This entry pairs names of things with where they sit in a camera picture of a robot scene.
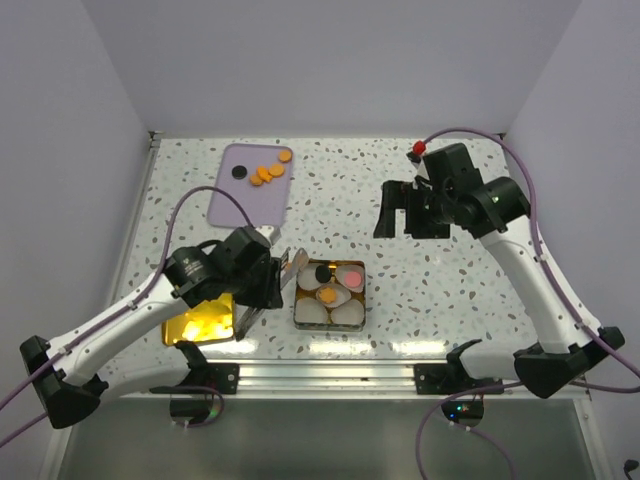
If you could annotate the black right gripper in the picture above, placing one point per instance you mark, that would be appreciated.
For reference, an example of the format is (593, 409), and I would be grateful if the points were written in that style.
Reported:
(395, 196)

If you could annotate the pink round cookie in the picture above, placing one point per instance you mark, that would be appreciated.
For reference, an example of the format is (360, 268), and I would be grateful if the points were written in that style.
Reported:
(352, 279)

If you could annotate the steel tongs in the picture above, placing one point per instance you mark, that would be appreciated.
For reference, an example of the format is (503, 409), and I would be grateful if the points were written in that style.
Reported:
(265, 293)

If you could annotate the red emergency button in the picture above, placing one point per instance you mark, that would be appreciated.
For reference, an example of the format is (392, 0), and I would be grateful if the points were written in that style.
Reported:
(417, 151)

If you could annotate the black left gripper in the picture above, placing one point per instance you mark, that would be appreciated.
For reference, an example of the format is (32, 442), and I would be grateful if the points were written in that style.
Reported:
(269, 294)

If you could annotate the white paper cup bottom-right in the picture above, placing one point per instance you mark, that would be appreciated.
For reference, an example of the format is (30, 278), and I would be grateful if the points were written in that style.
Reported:
(351, 313)

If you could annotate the white paper cup top-right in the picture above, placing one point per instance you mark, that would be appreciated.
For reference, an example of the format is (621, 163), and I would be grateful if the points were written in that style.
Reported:
(340, 272)

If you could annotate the black sandwich cookie on tray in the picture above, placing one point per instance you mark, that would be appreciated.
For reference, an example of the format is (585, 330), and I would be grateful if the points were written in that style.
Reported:
(239, 172)

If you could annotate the white paper cup centre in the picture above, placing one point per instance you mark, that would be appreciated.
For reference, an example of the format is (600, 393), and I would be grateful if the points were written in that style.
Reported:
(343, 295)

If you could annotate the black sandwich cookie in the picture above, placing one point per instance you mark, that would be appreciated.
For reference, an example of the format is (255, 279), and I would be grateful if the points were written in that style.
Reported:
(323, 274)
(239, 172)

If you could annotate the white paper cup bottom-left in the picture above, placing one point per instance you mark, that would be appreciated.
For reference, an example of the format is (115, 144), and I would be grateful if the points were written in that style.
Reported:
(310, 311)

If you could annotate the white paper cup top-left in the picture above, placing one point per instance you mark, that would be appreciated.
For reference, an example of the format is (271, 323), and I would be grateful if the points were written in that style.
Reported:
(307, 280)

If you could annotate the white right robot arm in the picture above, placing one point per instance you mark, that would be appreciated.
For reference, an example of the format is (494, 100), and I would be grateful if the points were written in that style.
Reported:
(570, 340)

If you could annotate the gold tin lid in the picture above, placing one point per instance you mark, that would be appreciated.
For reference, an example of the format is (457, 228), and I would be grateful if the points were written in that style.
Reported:
(211, 321)

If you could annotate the aluminium front rail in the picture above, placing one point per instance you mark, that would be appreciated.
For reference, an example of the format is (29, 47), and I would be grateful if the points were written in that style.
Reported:
(287, 378)

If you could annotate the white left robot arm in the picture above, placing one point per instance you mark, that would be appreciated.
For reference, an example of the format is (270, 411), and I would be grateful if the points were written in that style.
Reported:
(69, 373)

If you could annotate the orange cookie pile on tray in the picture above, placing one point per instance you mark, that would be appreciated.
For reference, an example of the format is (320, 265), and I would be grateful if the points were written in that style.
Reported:
(261, 176)

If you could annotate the orange round cookie on tray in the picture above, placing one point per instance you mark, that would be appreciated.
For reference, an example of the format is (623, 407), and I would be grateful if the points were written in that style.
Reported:
(276, 170)

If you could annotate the green christmas cookie tin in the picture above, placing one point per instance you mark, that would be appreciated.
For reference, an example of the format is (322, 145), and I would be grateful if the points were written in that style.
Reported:
(329, 326)

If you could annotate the orange cookie at tray top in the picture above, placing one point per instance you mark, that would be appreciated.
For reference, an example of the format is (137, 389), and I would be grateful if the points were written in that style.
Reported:
(285, 156)

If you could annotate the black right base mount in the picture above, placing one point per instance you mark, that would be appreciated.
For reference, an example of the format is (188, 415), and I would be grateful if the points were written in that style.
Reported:
(450, 377)

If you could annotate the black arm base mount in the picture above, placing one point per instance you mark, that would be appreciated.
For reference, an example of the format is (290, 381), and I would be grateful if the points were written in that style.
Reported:
(223, 377)

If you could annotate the purple tray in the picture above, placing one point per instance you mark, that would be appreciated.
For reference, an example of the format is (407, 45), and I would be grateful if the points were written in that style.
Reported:
(237, 201)

